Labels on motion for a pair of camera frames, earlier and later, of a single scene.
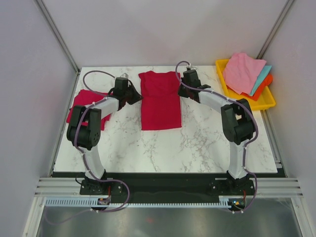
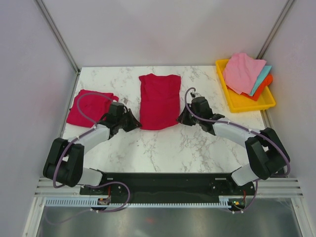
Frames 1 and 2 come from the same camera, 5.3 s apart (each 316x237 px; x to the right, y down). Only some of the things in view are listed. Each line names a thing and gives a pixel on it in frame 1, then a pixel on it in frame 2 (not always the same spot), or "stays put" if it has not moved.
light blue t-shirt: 260,78 stays put
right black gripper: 180,92 → 183,119
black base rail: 166,184 stays put
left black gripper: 137,97 → 135,123
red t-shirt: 161,105 stays put
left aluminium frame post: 53,28 stays put
